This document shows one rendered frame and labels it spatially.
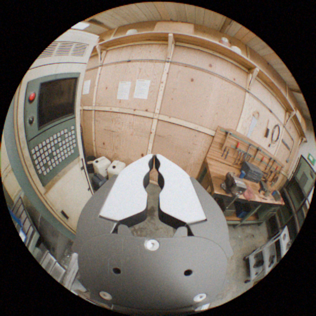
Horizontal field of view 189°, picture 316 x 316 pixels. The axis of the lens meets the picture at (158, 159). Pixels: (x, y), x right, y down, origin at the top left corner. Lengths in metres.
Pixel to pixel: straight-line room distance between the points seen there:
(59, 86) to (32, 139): 0.35
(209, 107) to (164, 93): 0.64
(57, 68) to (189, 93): 1.48
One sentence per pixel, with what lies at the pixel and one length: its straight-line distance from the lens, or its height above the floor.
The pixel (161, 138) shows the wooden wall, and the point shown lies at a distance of 1.65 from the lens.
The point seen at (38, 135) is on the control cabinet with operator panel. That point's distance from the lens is 0.74.
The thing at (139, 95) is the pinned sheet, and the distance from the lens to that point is 1.66.
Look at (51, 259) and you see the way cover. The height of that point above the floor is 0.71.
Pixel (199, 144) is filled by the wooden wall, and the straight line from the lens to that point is 1.65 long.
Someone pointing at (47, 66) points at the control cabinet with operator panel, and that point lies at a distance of 0.81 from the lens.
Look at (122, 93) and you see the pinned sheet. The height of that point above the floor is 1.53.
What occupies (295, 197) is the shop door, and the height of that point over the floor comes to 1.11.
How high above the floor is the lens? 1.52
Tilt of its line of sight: 32 degrees down
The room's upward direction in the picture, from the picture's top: 13 degrees clockwise
